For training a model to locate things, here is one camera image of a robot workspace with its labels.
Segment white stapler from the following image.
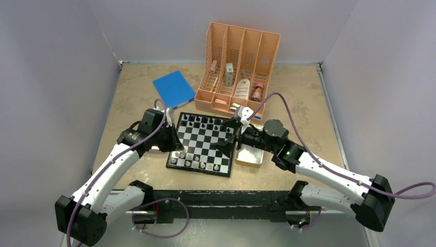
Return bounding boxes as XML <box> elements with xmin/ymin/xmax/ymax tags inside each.
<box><xmin>229</xmin><ymin>103</ymin><xmax>245</xmax><ymax>114</ymax></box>

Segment teal small box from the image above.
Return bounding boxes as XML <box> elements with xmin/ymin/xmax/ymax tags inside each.
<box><xmin>225</xmin><ymin>63</ymin><xmax>234</xmax><ymax>86</ymax></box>

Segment white lotion bottle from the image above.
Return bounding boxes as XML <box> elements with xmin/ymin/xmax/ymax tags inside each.
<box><xmin>233</xmin><ymin>79</ymin><xmax>250</xmax><ymax>100</ymax></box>

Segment peach desk organizer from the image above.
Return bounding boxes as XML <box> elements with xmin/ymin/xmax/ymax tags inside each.
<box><xmin>194</xmin><ymin>22</ymin><xmax>281</xmax><ymax>121</ymax></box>

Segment gold empty tin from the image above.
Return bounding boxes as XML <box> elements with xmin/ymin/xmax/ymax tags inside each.
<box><xmin>234</xmin><ymin>144</ymin><xmax>264</xmax><ymax>168</ymax></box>

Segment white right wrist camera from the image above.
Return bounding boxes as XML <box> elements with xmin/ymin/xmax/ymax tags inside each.
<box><xmin>234</xmin><ymin>105</ymin><xmax>254</xmax><ymax>126</ymax></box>

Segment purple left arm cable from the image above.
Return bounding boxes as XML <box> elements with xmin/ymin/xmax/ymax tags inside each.
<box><xmin>66</xmin><ymin>99</ymin><xmax>190</xmax><ymax>247</ymax></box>

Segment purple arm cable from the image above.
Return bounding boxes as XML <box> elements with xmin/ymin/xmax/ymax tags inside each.
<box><xmin>66</xmin><ymin>99</ymin><xmax>190</xmax><ymax>247</ymax></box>
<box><xmin>247</xmin><ymin>92</ymin><xmax>436</xmax><ymax>200</ymax></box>

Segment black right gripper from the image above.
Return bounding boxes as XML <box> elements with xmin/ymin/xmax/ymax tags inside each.
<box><xmin>211</xmin><ymin>117</ymin><xmax>277</xmax><ymax>158</ymax></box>

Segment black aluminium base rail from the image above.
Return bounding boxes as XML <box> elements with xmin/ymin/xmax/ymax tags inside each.
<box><xmin>116</xmin><ymin>189</ymin><xmax>344</xmax><ymax>226</ymax></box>

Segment yellow tipped pen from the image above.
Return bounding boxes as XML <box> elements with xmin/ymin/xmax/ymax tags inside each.
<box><xmin>210</xmin><ymin>77</ymin><xmax>219</xmax><ymax>92</ymax></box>

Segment black and white chessboard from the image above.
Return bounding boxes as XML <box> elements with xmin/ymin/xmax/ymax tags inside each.
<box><xmin>166</xmin><ymin>112</ymin><xmax>234</xmax><ymax>178</ymax></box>

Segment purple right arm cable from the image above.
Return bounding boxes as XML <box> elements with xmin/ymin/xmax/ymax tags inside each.
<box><xmin>247</xmin><ymin>92</ymin><xmax>436</xmax><ymax>200</ymax></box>

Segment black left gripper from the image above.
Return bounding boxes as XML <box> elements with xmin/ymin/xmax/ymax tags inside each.
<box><xmin>152</xmin><ymin>122</ymin><xmax>184</xmax><ymax>152</ymax></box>

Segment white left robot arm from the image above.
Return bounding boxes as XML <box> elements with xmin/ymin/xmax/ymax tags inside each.
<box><xmin>54</xmin><ymin>107</ymin><xmax>183</xmax><ymax>246</ymax></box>

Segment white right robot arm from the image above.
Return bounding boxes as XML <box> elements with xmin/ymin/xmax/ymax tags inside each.
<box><xmin>210</xmin><ymin>118</ymin><xmax>395</xmax><ymax>232</ymax></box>

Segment pink tube in organizer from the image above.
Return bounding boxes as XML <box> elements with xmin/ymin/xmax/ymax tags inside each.
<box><xmin>209</xmin><ymin>60</ymin><xmax>217</xmax><ymax>74</ymax></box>

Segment pink capped small bottle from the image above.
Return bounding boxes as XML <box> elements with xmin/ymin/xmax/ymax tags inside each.
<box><xmin>250</xmin><ymin>82</ymin><xmax>264</xmax><ymax>102</ymax></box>

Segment pink eraser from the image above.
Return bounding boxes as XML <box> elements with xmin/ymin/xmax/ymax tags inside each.
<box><xmin>214</xmin><ymin>98</ymin><xmax>228</xmax><ymax>105</ymax></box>

